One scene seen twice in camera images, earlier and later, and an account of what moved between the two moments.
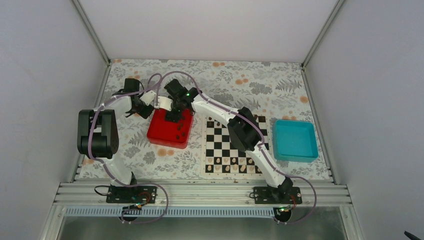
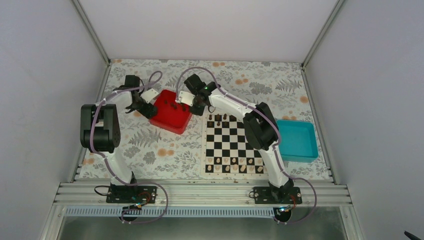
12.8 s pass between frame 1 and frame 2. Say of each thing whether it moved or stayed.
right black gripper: moved
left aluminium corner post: stayed
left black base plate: stayed
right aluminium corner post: stayed
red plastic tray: moved
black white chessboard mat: stayed
